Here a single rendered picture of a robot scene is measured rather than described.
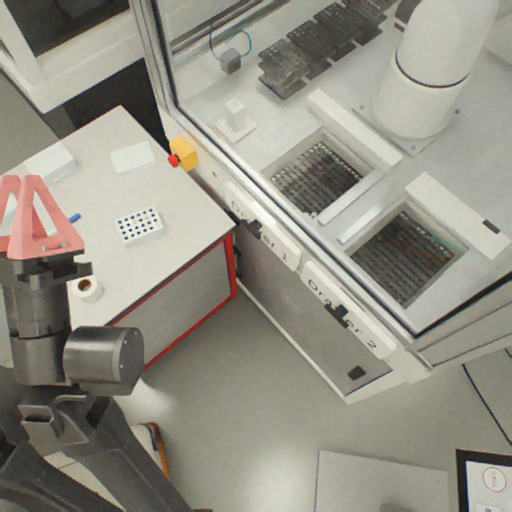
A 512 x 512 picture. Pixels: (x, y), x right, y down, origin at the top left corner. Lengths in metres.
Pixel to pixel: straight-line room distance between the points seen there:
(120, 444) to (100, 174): 1.03
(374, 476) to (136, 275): 1.22
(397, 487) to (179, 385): 0.96
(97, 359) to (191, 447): 1.49
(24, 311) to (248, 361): 1.53
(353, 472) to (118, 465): 1.41
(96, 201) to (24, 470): 0.88
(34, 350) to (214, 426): 1.48
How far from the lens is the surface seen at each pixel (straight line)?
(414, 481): 1.97
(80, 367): 0.45
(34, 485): 0.72
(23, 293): 0.46
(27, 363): 0.48
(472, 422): 2.11
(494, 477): 0.98
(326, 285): 1.05
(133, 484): 0.61
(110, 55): 1.62
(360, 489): 1.91
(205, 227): 1.29
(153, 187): 1.39
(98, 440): 0.55
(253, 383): 1.91
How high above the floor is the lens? 1.89
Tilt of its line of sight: 66 degrees down
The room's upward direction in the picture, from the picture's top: 1 degrees clockwise
